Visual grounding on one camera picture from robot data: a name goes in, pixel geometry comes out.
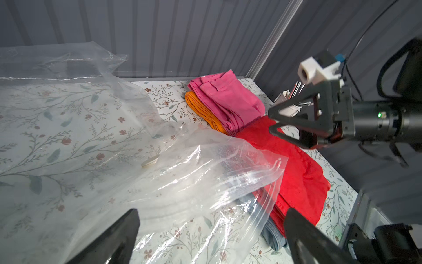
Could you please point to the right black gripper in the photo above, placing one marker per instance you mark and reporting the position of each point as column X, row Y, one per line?
column 396, row 120

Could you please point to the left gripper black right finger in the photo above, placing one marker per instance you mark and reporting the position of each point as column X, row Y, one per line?
column 309, row 245

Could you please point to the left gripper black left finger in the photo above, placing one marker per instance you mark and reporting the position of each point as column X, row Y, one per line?
column 113, row 246

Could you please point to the blue grey cloth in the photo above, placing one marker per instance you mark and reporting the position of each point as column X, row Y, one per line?
column 270, row 232

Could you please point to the red cloth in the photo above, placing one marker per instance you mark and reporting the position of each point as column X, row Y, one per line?
column 303, row 186

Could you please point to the pink cloth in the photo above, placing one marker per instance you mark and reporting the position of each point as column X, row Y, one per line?
column 233, row 104

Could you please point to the clear plastic vacuum bag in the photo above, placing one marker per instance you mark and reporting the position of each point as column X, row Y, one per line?
column 99, row 148

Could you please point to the orange trousers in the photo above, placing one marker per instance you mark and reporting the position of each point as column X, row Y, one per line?
column 202, row 111

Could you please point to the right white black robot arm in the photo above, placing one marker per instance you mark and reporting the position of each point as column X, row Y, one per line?
column 399, row 78

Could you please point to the white round bag valve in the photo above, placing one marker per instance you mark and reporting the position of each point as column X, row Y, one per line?
column 150, row 161

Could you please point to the bundle of pens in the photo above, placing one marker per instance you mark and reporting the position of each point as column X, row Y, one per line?
column 298, row 87

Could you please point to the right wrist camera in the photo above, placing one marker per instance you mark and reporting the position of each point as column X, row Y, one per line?
column 321, row 67

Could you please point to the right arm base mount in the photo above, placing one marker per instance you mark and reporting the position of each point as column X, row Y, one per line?
column 391, row 244

